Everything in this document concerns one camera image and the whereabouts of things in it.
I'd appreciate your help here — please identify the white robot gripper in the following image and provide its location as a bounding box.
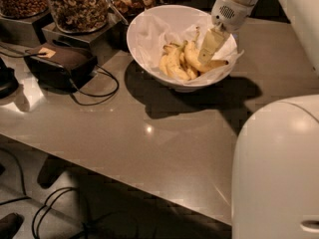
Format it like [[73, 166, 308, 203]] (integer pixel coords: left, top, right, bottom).
[[198, 0, 253, 64]]

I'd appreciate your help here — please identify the single yellow banana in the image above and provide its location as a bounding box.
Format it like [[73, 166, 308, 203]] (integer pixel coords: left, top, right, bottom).
[[184, 28, 228, 73]]

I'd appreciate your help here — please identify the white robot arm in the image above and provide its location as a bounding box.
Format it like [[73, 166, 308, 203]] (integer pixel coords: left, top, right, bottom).
[[211, 0, 319, 239]]

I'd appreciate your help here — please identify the white ceramic bowl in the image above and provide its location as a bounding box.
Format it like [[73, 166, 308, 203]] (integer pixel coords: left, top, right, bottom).
[[126, 4, 239, 94]]

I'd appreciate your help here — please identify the yellow banana bunch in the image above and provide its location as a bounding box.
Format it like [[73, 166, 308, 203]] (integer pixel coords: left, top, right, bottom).
[[159, 41, 198, 81]]

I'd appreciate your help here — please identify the white paper bowl liner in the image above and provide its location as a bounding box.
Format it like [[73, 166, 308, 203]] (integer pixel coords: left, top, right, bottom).
[[135, 9, 245, 87]]

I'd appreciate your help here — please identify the dark metal jar stand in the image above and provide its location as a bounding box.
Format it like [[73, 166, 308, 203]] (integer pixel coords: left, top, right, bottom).
[[42, 13, 123, 64], [0, 12, 53, 47]]

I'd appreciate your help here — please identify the glass jar of mixed nuts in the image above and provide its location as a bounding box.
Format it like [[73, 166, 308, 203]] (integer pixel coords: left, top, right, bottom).
[[47, 0, 108, 34]]

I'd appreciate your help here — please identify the black box device with tag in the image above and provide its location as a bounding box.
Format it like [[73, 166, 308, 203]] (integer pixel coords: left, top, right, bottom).
[[24, 43, 98, 93]]

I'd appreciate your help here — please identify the glass jar of brown nuts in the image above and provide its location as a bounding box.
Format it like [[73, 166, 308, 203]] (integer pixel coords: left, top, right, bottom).
[[0, 0, 48, 19]]

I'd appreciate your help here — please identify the black round object left edge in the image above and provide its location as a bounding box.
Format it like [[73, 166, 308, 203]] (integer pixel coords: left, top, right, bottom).
[[0, 58, 19, 99]]

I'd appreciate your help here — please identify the dark shoe on floor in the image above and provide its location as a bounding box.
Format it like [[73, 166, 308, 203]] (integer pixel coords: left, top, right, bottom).
[[0, 213, 24, 239]]

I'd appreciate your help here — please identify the black cable on table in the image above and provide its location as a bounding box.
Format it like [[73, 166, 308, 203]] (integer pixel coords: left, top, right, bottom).
[[68, 64, 121, 107]]

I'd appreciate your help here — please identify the black cable on floor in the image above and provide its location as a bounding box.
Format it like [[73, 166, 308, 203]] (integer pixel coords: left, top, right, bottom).
[[0, 146, 91, 239]]

